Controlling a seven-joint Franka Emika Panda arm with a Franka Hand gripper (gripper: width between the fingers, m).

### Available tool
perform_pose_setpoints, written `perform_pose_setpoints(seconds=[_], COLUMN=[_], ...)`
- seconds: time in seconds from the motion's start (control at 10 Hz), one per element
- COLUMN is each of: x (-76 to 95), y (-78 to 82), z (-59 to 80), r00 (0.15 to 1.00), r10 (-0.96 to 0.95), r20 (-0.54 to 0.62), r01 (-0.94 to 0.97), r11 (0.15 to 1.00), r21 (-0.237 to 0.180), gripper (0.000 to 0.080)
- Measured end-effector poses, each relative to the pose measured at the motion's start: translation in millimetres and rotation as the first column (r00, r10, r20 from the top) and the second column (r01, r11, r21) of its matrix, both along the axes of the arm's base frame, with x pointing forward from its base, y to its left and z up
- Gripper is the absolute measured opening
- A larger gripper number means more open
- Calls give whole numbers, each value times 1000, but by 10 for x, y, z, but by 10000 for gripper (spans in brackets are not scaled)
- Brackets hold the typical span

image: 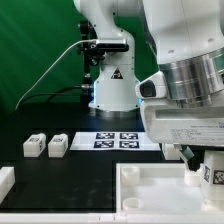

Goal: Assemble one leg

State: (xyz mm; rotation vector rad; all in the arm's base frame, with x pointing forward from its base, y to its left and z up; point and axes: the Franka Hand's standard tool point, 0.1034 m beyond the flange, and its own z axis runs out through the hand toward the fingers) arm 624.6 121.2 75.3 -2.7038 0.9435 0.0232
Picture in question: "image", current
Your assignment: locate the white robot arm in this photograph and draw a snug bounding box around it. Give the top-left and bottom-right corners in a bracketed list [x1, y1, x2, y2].
[73, 0, 224, 170]

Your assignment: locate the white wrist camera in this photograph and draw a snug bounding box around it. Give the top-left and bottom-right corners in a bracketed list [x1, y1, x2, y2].
[135, 71, 167, 99]

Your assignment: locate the white cable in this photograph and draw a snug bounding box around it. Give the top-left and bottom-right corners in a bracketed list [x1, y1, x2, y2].
[14, 39, 98, 111]

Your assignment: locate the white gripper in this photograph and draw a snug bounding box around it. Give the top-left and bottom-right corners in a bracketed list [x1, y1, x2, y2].
[140, 100, 224, 172]

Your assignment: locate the white sheet with AprilTags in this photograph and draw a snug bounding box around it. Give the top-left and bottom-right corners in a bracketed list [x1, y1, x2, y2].
[70, 132, 160, 151]

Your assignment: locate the white front rail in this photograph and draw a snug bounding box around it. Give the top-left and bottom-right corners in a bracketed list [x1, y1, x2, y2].
[0, 214, 224, 224]

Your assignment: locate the black cable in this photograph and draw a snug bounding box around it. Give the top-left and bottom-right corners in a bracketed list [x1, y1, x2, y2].
[18, 85, 94, 108]

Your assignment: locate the white square tabletop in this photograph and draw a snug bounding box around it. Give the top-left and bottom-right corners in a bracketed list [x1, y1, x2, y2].
[116, 163, 224, 218]

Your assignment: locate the white obstacle bar left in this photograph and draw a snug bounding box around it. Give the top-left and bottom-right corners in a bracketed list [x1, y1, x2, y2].
[0, 167, 15, 204]

